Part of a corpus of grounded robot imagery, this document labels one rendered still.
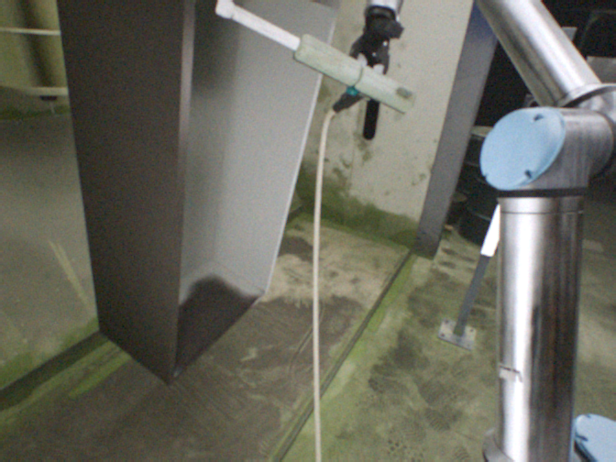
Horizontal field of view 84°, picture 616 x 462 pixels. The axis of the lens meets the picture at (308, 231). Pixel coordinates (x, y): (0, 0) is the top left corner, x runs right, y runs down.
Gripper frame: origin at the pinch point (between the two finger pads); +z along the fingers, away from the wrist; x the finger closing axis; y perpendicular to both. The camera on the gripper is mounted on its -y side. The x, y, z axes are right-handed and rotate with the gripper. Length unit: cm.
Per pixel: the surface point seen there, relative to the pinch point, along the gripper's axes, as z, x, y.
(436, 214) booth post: -13, -150, 144
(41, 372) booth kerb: 129, 69, 108
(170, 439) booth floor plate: 133, 10, 72
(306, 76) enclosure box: -13.9, 6.7, 33.7
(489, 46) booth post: -112, -112, 92
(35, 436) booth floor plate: 145, 60, 88
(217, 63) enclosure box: -11, 35, 48
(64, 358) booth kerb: 124, 63, 114
